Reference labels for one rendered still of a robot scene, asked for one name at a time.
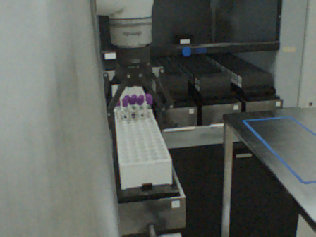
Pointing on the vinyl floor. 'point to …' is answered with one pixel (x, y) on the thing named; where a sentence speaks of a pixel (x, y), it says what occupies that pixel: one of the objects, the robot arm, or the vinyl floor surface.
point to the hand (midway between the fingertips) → (137, 131)
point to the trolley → (275, 156)
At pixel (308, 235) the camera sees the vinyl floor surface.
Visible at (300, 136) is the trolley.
